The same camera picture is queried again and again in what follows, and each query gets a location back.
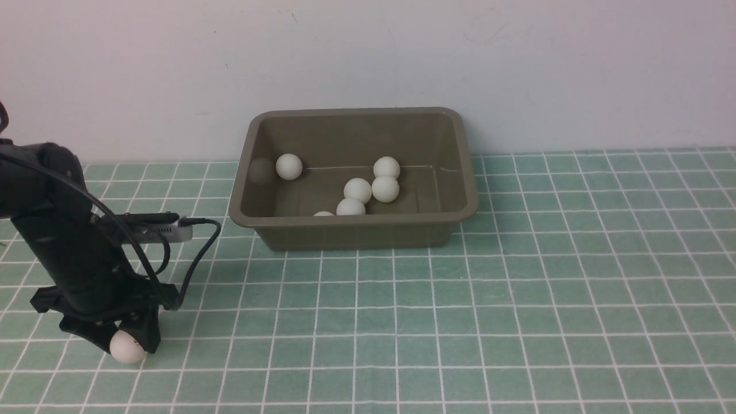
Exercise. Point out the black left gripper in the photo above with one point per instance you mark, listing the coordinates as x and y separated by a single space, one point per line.
94 284

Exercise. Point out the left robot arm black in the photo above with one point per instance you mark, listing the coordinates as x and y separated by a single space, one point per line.
47 178

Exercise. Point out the green checkered table mat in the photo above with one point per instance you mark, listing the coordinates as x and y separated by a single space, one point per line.
588 282

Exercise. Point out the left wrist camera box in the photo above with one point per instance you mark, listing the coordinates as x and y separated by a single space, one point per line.
146 228

